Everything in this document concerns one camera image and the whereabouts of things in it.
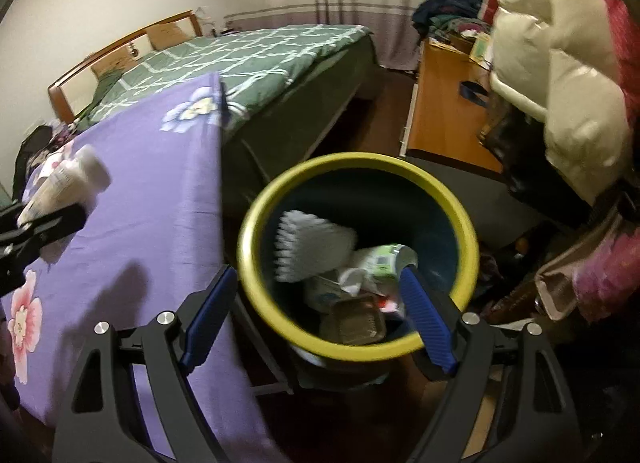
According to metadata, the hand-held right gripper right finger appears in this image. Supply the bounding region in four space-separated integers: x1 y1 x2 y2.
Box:
398 265 584 463

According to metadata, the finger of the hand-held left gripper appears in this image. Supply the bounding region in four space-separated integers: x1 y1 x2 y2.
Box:
0 204 89 295
0 199 26 227

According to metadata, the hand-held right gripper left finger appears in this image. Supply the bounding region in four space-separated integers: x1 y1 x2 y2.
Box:
52 264 261 463

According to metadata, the white supplement bottle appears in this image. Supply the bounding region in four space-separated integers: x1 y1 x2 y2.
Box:
17 144 112 230

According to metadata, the trash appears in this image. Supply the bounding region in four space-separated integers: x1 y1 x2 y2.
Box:
320 293 387 347

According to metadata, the green and white plastic bottle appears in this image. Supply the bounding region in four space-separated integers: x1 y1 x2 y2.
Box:
350 243 420 285

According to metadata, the printed paper cup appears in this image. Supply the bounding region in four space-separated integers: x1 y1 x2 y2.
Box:
305 273 351 315

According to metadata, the white foam net sleeve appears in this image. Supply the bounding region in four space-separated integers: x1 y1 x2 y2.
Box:
272 210 359 285

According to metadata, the yellow rimmed trash bin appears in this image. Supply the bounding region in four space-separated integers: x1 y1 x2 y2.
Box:
236 152 480 395

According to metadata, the pile of clothes on nightstand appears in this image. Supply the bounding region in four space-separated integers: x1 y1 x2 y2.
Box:
12 123 82 194

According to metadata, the purple floral tablecloth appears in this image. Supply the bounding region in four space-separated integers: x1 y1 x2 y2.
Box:
0 72 282 463

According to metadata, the brown pillow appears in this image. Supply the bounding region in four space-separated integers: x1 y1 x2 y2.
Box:
147 20 189 50
91 55 132 78

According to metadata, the dark cloth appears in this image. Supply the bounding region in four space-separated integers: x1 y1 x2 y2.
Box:
480 93 603 230

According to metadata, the pink cloth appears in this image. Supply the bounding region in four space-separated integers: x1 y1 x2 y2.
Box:
534 213 640 325

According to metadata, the wooden cabinet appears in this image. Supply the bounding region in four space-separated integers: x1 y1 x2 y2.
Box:
399 38 507 175

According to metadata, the wooden bed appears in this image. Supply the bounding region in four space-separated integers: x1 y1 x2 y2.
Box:
47 10 382 225

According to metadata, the green plaid quilt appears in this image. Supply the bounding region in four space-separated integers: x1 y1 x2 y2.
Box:
80 23 376 130

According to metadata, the green paper card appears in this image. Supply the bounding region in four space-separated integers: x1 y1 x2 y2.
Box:
469 32 494 64

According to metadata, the white down jacket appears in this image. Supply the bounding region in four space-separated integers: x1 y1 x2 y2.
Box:
487 0 634 205

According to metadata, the pile of dark clothes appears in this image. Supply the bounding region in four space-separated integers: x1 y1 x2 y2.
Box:
412 0 494 40

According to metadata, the metal table frame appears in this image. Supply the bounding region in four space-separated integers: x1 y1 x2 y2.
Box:
220 288 302 397

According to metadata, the blue strap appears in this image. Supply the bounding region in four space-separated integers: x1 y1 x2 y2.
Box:
460 80 491 107

